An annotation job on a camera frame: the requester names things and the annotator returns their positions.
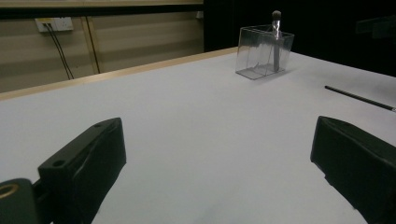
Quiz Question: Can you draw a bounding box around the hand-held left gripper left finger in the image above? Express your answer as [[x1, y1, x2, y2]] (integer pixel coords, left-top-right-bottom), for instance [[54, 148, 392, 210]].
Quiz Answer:
[[36, 117, 127, 224]]

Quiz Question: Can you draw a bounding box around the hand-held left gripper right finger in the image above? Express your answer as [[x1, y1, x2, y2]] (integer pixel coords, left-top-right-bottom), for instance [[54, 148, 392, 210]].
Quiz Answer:
[[310, 115, 396, 224]]

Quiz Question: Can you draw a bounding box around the thin black makeup brush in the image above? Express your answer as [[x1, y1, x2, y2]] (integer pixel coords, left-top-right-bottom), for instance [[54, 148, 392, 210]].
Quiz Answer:
[[324, 85, 396, 113]]

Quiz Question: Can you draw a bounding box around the thick black makeup brush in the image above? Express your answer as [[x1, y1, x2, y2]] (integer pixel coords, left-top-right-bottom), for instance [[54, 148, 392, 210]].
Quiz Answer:
[[271, 9, 283, 73]]

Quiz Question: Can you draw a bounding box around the clear plastic organizer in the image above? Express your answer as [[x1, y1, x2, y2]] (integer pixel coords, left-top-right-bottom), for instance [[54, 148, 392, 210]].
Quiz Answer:
[[235, 24, 295, 80]]

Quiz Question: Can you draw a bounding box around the wooden table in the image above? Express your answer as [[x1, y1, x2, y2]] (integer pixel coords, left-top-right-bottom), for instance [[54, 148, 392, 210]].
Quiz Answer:
[[0, 46, 239, 102]]

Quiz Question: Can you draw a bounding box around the black horizontal bar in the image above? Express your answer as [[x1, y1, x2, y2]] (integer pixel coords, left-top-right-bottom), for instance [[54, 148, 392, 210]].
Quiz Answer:
[[0, 3, 205, 21]]

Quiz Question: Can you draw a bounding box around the black wall cable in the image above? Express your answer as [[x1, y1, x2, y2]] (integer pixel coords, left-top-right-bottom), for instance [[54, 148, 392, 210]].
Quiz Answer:
[[46, 22, 75, 80]]

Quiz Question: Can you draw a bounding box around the white wall socket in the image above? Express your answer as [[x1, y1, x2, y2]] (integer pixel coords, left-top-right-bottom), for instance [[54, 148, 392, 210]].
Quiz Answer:
[[35, 17, 75, 33]]

